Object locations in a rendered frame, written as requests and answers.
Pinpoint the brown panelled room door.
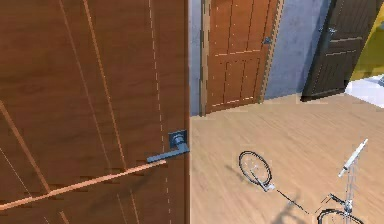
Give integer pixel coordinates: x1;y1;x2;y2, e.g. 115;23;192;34
200;0;285;117

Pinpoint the silver bicycle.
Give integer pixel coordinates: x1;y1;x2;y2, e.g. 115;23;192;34
237;138;370;224

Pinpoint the brown wooden room door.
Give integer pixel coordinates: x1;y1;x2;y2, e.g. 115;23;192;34
0;0;191;224

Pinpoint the dark brown room door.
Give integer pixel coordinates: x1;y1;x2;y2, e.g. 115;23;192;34
300;0;384;102

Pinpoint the grey lever door handle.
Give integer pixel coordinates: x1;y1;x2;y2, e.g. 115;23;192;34
146;129;190;164

